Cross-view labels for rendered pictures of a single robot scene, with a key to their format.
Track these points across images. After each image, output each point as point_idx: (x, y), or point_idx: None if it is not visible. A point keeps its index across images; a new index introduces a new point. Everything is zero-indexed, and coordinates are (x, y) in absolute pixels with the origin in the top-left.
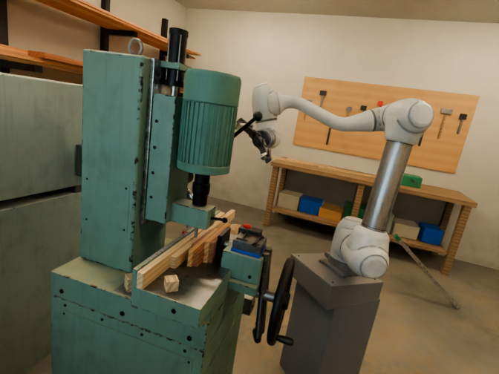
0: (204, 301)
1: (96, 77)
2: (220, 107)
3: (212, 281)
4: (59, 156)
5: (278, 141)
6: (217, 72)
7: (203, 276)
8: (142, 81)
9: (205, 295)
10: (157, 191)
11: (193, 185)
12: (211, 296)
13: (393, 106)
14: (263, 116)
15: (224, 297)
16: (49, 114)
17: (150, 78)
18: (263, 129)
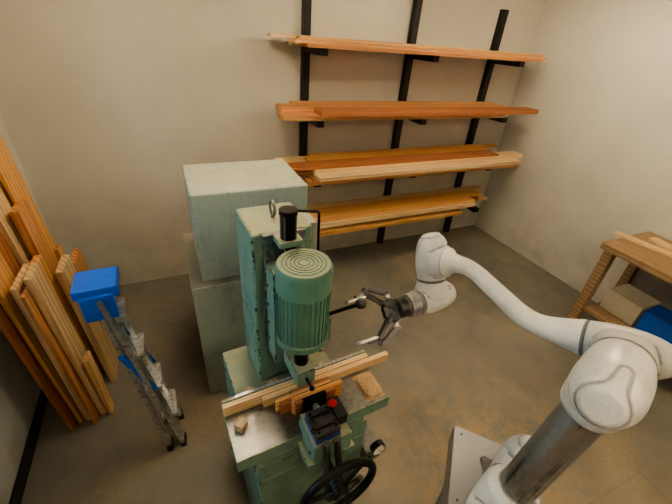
0: (247, 457)
1: (239, 234)
2: (293, 304)
3: (273, 439)
4: None
5: (434, 309)
6: (286, 275)
7: (274, 429)
8: (254, 255)
9: (253, 451)
10: (271, 336)
11: None
12: (257, 454)
13: (586, 354)
14: (420, 276)
15: (294, 451)
16: None
17: (262, 250)
18: (407, 296)
